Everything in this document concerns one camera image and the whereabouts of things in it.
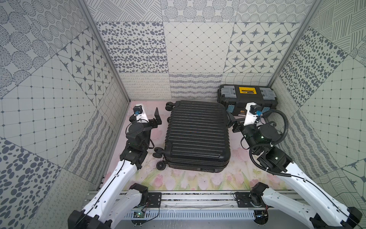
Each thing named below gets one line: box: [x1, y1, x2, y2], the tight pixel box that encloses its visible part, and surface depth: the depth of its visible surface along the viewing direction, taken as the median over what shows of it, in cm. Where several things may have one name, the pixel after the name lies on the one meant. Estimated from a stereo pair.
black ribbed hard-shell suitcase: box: [152, 100, 231, 173], surface depth 77 cm
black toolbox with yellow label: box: [217, 83, 279, 116], surface depth 103 cm
